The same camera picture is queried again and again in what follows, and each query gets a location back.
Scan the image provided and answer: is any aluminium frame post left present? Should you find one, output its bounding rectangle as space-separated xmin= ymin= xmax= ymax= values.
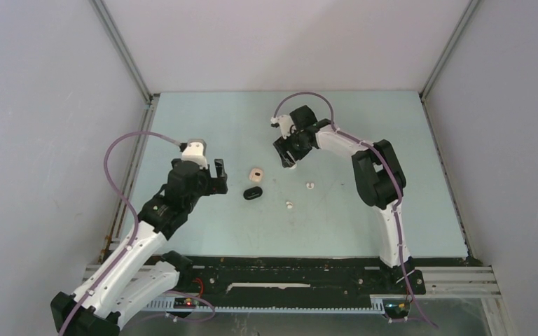
xmin=90 ymin=0 xmax=158 ymax=263

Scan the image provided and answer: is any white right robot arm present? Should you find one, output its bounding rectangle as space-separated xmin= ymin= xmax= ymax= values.
xmin=270 ymin=106 xmax=415 ymax=296

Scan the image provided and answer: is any pink square earbud case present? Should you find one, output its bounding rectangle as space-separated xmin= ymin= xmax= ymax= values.
xmin=249 ymin=167 xmax=264 ymax=183

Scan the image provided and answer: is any aluminium frame post right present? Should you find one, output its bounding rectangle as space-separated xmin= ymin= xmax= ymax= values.
xmin=418 ymin=0 xmax=483 ymax=101

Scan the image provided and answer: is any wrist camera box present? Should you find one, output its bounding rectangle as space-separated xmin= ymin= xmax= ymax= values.
xmin=270 ymin=114 xmax=296 ymax=139
xmin=180 ymin=139 xmax=208 ymax=169

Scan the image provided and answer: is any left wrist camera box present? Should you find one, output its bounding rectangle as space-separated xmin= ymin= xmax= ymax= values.
xmin=180 ymin=139 xmax=208 ymax=169

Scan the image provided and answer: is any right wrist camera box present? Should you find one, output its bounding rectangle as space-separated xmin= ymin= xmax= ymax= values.
xmin=270 ymin=114 xmax=296 ymax=139

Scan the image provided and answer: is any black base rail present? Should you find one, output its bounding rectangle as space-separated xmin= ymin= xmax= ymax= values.
xmin=145 ymin=252 xmax=482 ymax=311

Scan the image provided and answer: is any white cable duct strip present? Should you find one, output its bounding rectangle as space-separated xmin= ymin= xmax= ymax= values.
xmin=144 ymin=296 xmax=386 ymax=315

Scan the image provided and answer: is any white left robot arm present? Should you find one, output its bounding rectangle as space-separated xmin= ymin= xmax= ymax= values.
xmin=50 ymin=159 xmax=228 ymax=335

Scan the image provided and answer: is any aluminium frame post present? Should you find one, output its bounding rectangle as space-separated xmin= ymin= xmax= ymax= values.
xmin=90 ymin=0 xmax=158 ymax=263
xmin=418 ymin=0 xmax=483 ymax=101

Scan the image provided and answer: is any black oval earbud case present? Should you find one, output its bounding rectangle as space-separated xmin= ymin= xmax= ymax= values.
xmin=243 ymin=186 xmax=263 ymax=201

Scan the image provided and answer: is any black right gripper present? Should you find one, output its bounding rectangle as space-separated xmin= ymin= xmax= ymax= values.
xmin=273 ymin=127 xmax=312 ymax=168

